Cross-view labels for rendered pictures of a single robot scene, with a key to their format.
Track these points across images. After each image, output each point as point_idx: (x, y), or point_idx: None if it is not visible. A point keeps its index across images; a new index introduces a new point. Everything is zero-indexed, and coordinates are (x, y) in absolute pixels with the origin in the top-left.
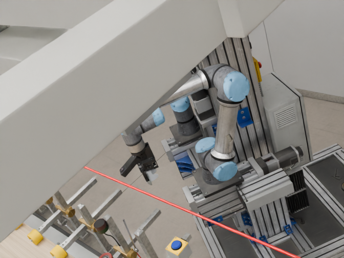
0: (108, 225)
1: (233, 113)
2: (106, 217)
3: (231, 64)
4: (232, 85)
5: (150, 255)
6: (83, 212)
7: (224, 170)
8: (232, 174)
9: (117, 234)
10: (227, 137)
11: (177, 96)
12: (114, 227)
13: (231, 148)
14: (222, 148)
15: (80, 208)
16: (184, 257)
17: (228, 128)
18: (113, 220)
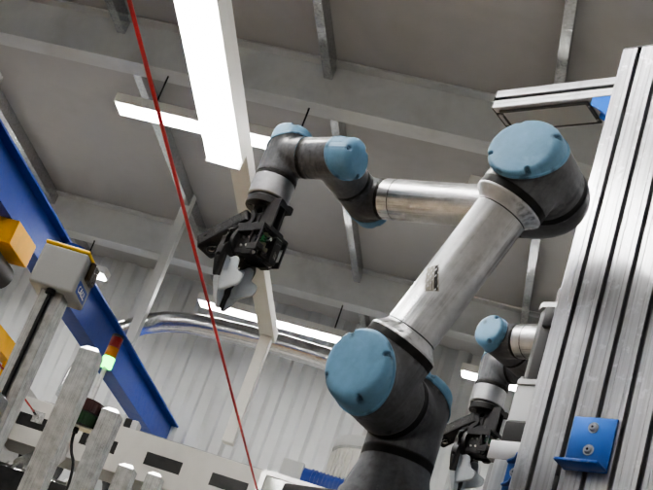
0: (94, 426)
1: (480, 217)
2: (110, 407)
3: (637, 269)
4: (512, 128)
5: (45, 429)
6: (115, 480)
7: (354, 345)
8: (360, 381)
9: (84, 472)
10: (427, 274)
11: (433, 192)
12: (96, 446)
13: (417, 313)
14: (400, 301)
15: (120, 464)
16: (50, 265)
17: (444, 250)
18: (112, 429)
